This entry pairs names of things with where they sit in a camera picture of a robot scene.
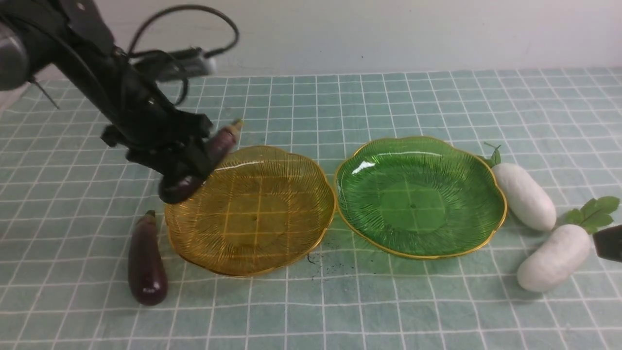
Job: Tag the green checkered tablecloth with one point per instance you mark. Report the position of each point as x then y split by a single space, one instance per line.
68 204

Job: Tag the white radish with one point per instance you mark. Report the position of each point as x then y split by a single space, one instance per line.
567 247
526 199

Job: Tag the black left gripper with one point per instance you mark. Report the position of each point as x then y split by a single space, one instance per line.
155 134

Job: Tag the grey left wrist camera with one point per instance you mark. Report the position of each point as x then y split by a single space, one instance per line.
161 66

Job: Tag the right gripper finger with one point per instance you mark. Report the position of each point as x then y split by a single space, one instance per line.
608 243

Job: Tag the purple eggplant green stem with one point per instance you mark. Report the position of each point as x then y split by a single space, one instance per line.
146 275

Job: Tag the green glass plate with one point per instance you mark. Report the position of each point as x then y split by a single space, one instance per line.
419 198

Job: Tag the amber glass plate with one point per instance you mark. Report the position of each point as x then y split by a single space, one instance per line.
262 209

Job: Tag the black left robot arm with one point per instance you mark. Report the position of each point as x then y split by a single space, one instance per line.
72 35

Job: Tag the purple eggplant beige stem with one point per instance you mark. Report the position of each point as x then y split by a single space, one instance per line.
196 162

